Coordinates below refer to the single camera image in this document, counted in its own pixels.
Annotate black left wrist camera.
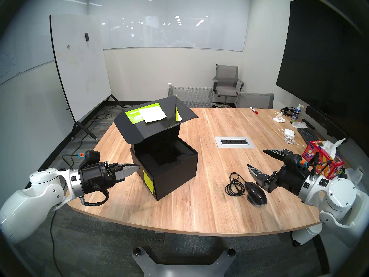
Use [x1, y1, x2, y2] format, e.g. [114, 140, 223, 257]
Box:
[77, 150, 101, 169]

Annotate wide grey mesh chair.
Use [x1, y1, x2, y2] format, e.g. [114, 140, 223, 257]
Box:
[168, 85, 214, 108]

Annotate white wheeled cylinder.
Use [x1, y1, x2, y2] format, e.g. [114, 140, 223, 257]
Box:
[292, 223, 323, 247]

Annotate white power adapter with cable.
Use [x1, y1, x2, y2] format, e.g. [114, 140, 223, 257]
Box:
[278, 128, 296, 144]

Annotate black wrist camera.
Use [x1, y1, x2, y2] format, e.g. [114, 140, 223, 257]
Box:
[284, 153, 309, 168]
[77, 150, 101, 169]

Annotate silver table outlet plate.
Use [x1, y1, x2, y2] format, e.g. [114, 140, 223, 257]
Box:
[214, 136, 255, 149]

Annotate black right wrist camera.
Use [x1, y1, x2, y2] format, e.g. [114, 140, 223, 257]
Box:
[284, 153, 309, 168]

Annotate black video sound bar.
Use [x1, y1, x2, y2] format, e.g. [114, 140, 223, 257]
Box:
[303, 106, 349, 143]

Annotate black cardboard box with lid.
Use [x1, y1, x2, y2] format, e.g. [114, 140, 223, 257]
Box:
[114, 95, 199, 201]

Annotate grey fabric chair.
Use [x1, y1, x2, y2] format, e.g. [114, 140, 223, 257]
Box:
[236, 92, 274, 109]

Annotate large glass wall board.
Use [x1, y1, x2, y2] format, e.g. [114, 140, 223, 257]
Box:
[86, 0, 251, 52]

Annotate small yellow sticky note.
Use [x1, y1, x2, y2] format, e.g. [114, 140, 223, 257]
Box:
[143, 169, 155, 195]

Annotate whiteboard cleaner spray bottle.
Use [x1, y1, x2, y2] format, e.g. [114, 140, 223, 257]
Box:
[290, 104, 305, 124]

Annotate rolling whiteboard on stand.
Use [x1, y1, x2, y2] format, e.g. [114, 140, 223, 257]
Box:
[50, 14, 125, 143]

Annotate glass wall board with writing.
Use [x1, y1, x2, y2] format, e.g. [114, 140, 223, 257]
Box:
[0, 0, 87, 86]

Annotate grey swivel office chair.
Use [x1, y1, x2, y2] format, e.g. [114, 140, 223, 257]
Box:
[212, 64, 245, 108]

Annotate large black wall screen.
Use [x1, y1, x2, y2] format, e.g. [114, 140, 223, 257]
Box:
[276, 0, 369, 153]

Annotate flat yellow sticky note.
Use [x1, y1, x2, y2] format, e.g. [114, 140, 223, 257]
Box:
[139, 106, 167, 123]

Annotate black computer mouse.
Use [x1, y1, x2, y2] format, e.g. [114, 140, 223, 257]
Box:
[244, 181, 268, 206]

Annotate curled yellow sticky note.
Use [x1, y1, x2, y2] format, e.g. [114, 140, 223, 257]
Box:
[175, 95, 183, 121]

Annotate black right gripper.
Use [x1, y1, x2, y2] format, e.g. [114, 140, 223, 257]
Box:
[247, 149, 311, 196]

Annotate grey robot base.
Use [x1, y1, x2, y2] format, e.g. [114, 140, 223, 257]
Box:
[132, 247, 237, 277]

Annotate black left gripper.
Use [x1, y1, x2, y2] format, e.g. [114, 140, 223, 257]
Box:
[78, 161, 141, 195]

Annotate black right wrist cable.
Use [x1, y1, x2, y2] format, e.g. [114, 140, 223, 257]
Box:
[303, 152, 333, 179]

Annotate colourful tissue box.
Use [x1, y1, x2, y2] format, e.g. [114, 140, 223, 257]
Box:
[302, 140, 345, 180]

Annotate black braided cable loop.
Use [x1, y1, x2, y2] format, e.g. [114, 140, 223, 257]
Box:
[81, 180, 110, 207]

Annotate white plastic item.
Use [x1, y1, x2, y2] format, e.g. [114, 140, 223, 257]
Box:
[344, 165, 365, 184]

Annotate black hanging robot cable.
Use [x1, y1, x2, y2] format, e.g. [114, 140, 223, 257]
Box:
[50, 204, 63, 277]

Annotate white tissue in box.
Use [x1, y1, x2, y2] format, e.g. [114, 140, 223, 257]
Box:
[321, 138, 346, 158]

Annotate black keyboard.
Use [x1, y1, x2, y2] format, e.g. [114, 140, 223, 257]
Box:
[297, 127, 320, 144]

